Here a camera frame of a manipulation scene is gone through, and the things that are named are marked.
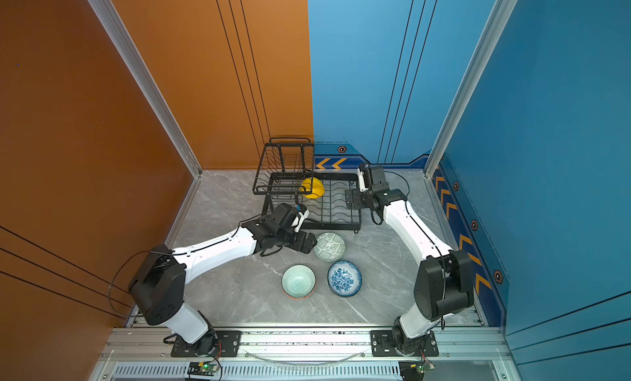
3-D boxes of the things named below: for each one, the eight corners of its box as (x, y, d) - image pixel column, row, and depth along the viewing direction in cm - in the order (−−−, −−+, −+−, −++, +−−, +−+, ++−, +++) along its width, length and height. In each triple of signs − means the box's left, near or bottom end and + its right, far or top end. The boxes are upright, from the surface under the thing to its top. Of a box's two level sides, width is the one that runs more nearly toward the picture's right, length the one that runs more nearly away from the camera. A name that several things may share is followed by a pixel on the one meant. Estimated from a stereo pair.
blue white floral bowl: (327, 298, 84) (327, 291, 78) (327, 268, 90) (327, 260, 85) (361, 298, 83) (363, 291, 78) (358, 268, 90) (360, 260, 85)
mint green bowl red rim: (282, 301, 83) (279, 296, 78) (285, 271, 90) (283, 264, 85) (316, 301, 83) (315, 295, 78) (316, 270, 90) (316, 263, 85)
